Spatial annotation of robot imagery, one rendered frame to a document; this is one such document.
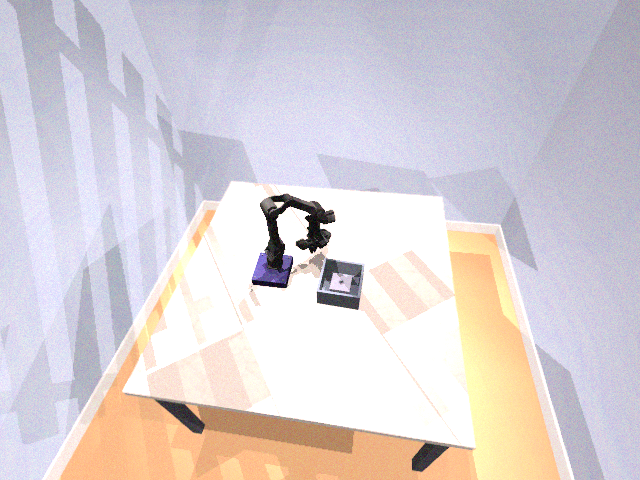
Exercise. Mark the white plate with hole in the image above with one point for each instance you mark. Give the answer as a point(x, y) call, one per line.
point(341, 283)

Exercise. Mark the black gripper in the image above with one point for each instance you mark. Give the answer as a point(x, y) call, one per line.
point(305, 244)

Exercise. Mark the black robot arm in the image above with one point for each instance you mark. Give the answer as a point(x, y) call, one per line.
point(276, 247)

